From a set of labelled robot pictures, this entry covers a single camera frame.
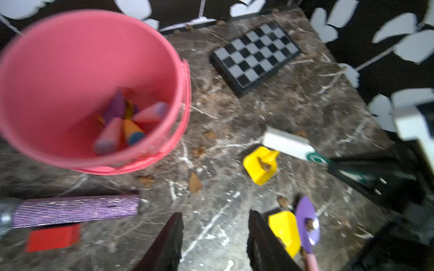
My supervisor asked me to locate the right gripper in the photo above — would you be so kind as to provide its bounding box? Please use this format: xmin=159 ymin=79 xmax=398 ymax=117
xmin=327 ymin=142 xmax=434 ymax=213

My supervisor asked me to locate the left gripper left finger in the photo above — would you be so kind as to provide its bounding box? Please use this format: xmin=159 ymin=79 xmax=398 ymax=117
xmin=132 ymin=212 xmax=184 ymax=271

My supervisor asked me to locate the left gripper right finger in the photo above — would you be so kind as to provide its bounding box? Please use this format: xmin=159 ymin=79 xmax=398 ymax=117
xmin=246 ymin=210 xmax=301 ymax=271

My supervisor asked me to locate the purple pointed trowel pink handle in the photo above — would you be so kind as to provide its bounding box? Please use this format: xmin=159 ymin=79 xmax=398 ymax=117
xmin=98 ymin=88 xmax=139 ymax=125

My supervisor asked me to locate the purple square shovel pink handle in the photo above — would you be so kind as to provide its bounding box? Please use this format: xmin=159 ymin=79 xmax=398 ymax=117
xmin=93 ymin=100 xmax=168 ymax=156

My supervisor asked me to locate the pink plastic bucket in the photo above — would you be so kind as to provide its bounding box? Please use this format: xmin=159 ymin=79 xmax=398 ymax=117
xmin=1 ymin=10 xmax=192 ymax=175

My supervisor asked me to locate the yellow shovel blue tip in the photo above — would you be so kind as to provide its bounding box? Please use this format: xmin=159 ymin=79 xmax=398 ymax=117
xmin=269 ymin=211 xmax=301 ymax=258

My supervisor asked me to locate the red small block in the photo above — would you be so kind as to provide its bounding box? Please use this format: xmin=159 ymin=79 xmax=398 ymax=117
xmin=26 ymin=223 xmax=81 ymax=252

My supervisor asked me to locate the purple glitter microphone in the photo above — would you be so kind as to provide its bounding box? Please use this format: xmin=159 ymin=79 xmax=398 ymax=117
xmin=1 ymin=195 xmax=141 ymax=237

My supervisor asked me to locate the black white checkerboard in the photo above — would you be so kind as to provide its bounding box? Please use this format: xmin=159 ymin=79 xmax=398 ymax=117
xmin=210 ymin=21 xmax=301 ymax=98

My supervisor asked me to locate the purple round trowel pink handle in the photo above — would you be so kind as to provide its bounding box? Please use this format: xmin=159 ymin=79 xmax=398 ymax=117
xmin=295 ymin=196 xmax=321 ymax=271

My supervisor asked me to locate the yellow shovel wooden handle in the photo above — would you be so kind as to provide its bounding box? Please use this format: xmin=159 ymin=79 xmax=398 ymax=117
xmin=243 ymin=146 xmax=280 ymax=186

